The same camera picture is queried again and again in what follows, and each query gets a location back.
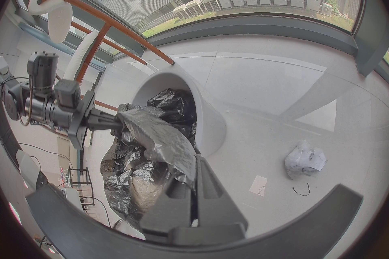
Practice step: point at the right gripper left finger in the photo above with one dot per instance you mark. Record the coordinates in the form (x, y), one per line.
(171, 215)

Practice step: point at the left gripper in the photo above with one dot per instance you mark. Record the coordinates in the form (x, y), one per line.
(42, 112)

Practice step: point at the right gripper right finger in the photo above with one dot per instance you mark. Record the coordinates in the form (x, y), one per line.
(214, 206)

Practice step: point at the black plastic bag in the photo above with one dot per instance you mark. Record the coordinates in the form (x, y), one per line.
(158, 136)

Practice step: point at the white paper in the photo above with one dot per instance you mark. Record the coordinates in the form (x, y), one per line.
(304, 160)

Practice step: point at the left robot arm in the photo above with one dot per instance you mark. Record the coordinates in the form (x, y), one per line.
(42, 69)

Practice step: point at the white trash bin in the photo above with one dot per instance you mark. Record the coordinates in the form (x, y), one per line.
(206, 118)

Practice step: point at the wooden chair with white cushions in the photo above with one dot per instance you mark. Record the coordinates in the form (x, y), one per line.
(59, 21)

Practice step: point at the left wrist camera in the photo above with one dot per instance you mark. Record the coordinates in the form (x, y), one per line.
(67, 90)

